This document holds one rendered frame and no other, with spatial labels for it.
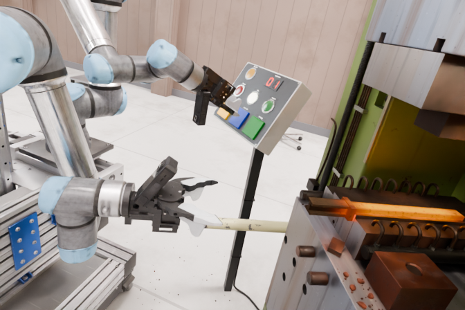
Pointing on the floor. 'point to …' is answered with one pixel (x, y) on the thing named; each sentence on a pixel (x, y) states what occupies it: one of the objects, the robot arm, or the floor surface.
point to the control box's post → (243, 216)
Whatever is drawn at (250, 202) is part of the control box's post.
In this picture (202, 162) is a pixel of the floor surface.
